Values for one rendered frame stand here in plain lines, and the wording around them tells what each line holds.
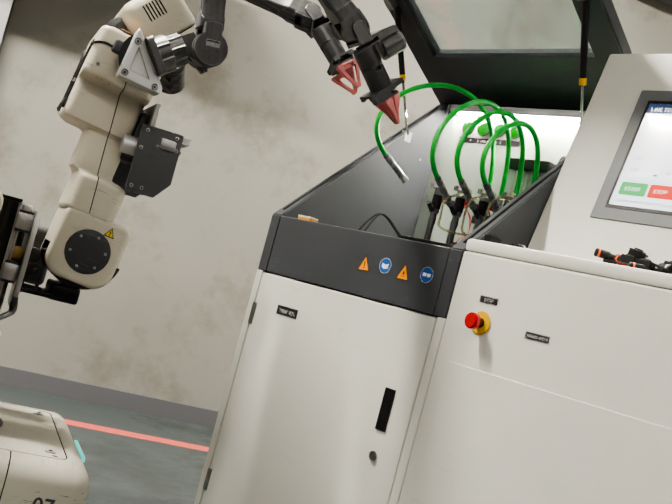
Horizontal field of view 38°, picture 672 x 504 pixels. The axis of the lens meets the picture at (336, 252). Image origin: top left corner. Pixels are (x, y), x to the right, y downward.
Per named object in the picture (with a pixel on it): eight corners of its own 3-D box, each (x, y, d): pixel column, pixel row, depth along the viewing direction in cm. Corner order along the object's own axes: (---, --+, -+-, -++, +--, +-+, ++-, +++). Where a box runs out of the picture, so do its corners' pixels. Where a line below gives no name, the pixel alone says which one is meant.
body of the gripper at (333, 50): (349, 68, 275) (335, 46, 276) (356, 53, 265) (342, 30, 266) (329, 78, 273) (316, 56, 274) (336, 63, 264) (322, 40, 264)
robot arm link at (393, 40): (337, 28, 236) (350, 23, 228) (375, 7, 239) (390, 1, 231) (359, 73, 239) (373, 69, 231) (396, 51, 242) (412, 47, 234)
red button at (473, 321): (457, 329, 211) (463, 306, 211) (468, 332, 214) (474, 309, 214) (476, 334, 207) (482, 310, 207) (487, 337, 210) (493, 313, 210)
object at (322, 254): (265, 271, 267) (281, 215, 268) (277, 274, 270) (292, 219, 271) (432, 315, 222) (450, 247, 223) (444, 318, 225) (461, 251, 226)
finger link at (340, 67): (366, 88, 272) (349, 60, 273) (371, 78, 265) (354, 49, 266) (345, 98, 270) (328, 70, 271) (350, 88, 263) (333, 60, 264)
